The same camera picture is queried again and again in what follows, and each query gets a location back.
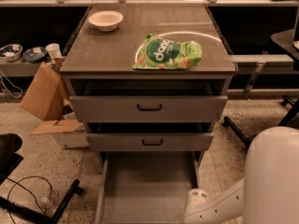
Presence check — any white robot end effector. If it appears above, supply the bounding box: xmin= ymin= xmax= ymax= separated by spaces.
xmin=185 ymin=189 xmax=209 ymax=213

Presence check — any grey drawer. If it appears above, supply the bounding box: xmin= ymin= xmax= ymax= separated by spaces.
xmin=87 ymin=123 xmax=213 ymax=152
xmin=68 ymin=79 xmax=228 ymax=123
xmin=94 ymin=152 xmax=200 ymax=224

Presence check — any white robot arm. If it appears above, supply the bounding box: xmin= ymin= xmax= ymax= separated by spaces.
xmin=183 ymin=127 xmax=299 ymax=224

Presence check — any grey drawer cabinet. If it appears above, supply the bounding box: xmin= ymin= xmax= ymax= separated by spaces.
xmin=59 ymin=2 xmax=238 ymax=166

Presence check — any black stand base right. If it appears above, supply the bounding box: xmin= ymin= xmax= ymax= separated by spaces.
xmin=222 ymin=95 xmax=299 ymax=148

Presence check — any black stand base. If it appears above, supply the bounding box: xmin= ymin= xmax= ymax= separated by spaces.
xmin=0 ymin=179 xmax=83 ymax=224
xmin=222 ymin=95 xmax=299 ymax=148

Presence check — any green snack bag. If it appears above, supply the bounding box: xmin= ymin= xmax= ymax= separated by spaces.
xmin=133 ymin=34 xmax=202 ymax=70

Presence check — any black stand base left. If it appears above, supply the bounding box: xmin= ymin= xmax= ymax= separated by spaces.
xmin=0 ymin=179 xmax=83 ymax=224

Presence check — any brown cardboard box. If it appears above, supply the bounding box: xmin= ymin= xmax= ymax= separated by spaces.
xmin=21 ymin=63 xmax=69 ymax=120

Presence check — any dark side table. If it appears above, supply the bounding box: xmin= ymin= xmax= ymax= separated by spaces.
xmin=271 ymin=8 xmax=299 ymax=71

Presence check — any black chair seat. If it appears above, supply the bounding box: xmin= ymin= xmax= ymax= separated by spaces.
xmin=0 ymin=133 xmax=22 ymax=184

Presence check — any white paper cup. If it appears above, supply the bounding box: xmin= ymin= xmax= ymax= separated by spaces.
xmin=46 ymin=43 xmax=62 ymax=62

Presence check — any blue white bowl left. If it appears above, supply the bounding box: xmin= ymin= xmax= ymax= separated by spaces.
xmin=0 ymin=44 xmax=22 ymax=62

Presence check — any black cable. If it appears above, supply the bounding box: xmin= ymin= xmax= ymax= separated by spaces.
xmin=0 ymin=175 xmax=53 ymax=224

